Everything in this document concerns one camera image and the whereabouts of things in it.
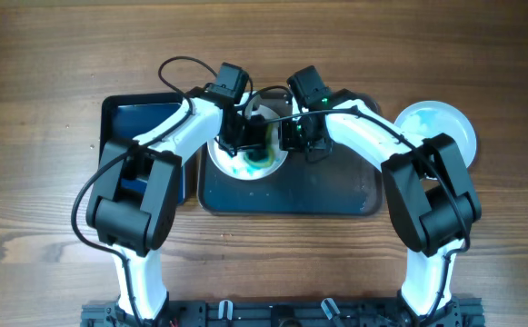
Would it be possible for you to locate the white plate with blue stain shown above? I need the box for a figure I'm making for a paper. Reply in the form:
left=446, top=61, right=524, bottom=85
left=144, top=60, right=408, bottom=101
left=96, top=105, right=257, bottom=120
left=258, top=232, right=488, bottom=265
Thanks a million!
left=394, top=100, right=478, bottom=168

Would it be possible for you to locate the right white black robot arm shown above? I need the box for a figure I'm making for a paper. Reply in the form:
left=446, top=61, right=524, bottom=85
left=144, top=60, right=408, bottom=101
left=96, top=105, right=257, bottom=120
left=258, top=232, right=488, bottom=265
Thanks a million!
left=287, top=65, right=482, bottom=326

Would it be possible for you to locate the green yellow scrub sponge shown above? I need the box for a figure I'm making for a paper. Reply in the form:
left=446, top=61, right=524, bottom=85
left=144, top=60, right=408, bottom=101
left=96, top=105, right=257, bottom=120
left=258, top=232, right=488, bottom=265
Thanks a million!
left=244, top=125, right=275, bottom=168

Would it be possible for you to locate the black water tray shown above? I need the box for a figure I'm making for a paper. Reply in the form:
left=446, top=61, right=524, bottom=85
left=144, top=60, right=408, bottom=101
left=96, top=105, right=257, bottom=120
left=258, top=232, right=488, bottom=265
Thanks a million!
left=99, top=93, right=197, bottom=205

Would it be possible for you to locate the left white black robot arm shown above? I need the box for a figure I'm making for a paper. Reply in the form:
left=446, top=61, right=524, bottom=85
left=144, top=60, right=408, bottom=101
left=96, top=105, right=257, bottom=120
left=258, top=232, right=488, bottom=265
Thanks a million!
left=71, top=63, right=265, bottom=326

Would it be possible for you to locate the grey metal serving tray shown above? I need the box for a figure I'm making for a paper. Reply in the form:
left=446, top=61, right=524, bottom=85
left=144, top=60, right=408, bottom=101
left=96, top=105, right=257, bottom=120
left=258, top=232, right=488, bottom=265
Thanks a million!
left=197, top=144, right=384, bottom=216

